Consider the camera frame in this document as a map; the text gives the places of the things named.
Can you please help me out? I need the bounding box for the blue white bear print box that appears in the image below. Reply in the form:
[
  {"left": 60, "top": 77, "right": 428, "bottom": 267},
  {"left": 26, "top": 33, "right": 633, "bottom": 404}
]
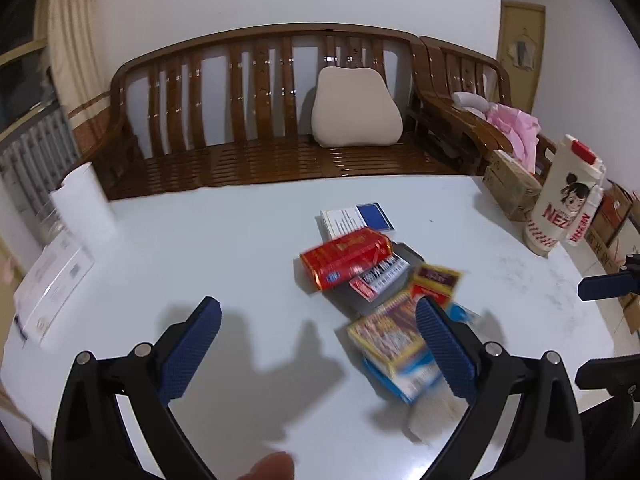
[{"left": 361, "top": 350, "right": 448, "bottom": 405}]

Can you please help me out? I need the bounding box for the person's left hand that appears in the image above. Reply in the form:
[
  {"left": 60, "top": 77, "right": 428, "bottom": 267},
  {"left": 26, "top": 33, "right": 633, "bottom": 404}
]
[{"left": 237, "top": 452, "right": 296, "bottom": 480}]

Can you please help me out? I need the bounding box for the white cartoon print bucket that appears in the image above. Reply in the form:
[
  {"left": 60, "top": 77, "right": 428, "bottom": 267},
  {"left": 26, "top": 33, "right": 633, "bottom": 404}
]
[{"left": 523, "top": 134, "right": 607, "bottom": 257}]

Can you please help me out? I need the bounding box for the printed cardboard box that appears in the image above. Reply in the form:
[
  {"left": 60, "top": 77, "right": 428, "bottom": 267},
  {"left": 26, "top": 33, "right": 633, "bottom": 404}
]
[{"left": 585, "top": 220, "right": 640, "bottom": 281}]

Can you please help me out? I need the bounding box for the white and dark blue box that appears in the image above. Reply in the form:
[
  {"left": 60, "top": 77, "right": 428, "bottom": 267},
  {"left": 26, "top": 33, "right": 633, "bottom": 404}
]
[{"left": 316, "top": 202, "right": 397, "bottom": 242}]

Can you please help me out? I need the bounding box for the white cylinder container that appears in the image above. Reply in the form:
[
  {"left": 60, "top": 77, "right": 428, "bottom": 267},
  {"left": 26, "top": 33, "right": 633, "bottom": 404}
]
[{"left": 49, "top": 162, "right": 118, "bottom": 251}]

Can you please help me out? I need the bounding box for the white grey cloth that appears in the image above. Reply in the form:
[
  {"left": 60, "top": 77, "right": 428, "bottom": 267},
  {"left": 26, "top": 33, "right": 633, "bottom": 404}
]
[{"left": 452, "top": 91, "right": 496, "bottom": 118}]

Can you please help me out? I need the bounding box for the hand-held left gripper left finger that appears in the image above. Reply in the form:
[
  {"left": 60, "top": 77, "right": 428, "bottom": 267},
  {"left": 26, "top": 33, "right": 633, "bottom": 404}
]
[{"left": 52, "top": 296, "right": 223, "bottom": 480}]

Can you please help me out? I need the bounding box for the grey door hanging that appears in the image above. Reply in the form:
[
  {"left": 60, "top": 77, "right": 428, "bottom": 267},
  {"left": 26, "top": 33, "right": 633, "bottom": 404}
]
[{"left": 510, "top": 27, "right": 536, "bottom": 68}]

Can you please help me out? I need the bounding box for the yellow wooden door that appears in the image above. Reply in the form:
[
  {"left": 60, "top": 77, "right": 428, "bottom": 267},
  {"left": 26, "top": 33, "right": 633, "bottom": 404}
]
[{"left": 500, "top": 2, "right": 546, "bottom": 116}]

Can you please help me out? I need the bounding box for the brown cardboard tissue box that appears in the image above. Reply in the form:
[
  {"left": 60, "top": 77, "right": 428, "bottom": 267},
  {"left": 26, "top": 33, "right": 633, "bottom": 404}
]
[{"left": 482, "top": 149, "right": 543, "bottom": 222}]

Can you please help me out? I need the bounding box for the brown wooden bench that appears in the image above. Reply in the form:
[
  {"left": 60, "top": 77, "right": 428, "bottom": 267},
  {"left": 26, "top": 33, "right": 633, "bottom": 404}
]
[{"left": 95, "top": 23, "right": 456, "bottom": 201}]

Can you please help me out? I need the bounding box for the beige curtain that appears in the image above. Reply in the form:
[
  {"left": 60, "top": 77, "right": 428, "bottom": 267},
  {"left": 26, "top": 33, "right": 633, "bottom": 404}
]
[{"left": 32, "top": 0, "right": 116, "bottom": 161}]

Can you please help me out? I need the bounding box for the brown wooden armchair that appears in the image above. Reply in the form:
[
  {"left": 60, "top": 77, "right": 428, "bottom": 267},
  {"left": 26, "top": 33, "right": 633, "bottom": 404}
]
[{"left": 410, "top": 35, "right": 558, "bottom": 181}]

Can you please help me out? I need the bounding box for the yellow colourful box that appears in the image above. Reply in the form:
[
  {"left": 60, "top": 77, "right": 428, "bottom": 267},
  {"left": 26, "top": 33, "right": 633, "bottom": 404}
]
[{"left": 346, "top": 294, "right": 441, "bottom": 376}]

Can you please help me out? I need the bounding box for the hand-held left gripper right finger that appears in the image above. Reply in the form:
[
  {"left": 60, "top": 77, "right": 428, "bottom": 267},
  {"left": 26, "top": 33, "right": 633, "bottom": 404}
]
[{"left": 415, "top": 296, "right": 586, "bottom": 480}]

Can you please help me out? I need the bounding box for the beige cushion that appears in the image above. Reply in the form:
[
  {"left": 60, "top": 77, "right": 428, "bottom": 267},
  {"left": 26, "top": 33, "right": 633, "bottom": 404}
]
[{"left": 311, "top": 66, "right": 405, "bottom": 149}]

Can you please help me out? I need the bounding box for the grey radiator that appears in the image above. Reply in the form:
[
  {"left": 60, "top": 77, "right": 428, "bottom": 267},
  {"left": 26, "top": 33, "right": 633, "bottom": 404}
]
[{"left": 0, "top": 110, "right": 83, "bottom": 226}]

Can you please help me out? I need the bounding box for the grey box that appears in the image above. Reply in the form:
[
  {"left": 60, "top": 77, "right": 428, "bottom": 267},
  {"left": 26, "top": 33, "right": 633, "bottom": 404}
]
[{"left": 325, "top": 242, "right": 426, "bottom": 318}]

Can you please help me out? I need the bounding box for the open brown cardboard box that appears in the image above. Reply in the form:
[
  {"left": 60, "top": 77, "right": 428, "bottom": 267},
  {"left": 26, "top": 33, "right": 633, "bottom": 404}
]
[{"left": 595, "top": 180, "right": 638, "bottom": 248}]

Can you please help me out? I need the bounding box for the white flat box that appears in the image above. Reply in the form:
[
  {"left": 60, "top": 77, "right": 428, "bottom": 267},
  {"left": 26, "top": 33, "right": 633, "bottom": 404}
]
[{"left": 12, "top": 232, "right": 96, "bottom": 353}]

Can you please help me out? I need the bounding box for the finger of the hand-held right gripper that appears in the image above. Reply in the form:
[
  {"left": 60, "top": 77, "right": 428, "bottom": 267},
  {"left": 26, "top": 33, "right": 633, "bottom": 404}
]
[
  {"left": 577, "top": 254, "right": 640, "bottom": 302},
  {"left": 575, "top": 352, "right": 640, "bottom": 403}
]

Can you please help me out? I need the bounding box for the yellow red packet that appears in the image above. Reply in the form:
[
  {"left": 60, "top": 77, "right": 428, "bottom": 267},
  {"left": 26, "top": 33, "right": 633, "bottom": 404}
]
[{"left": 407, "top": 262, "right": 468, "bottom": 311}]

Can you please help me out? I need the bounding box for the light blue packet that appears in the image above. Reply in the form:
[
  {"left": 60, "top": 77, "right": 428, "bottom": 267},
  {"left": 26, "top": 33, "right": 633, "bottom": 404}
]
[{"left": 447, "top": 302, "right": 483, "bottom": 326}]

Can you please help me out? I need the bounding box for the red white striped pack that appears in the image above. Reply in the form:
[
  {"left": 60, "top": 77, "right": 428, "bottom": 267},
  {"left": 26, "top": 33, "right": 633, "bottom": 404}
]
[{"left": 348, "top": 255, "right": 412, "bottom": 303}]

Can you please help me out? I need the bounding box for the red box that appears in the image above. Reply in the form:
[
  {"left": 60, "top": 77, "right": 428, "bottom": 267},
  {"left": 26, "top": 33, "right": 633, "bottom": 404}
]
[{"left": 300, "top": 227, "right": 393, "bottom": 292}]

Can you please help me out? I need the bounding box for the pink cloth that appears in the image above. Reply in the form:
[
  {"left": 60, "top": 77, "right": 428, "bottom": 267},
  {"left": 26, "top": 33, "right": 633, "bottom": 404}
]
[{"left": 486, "top": 102, "right": 543, "bottom": 171}]

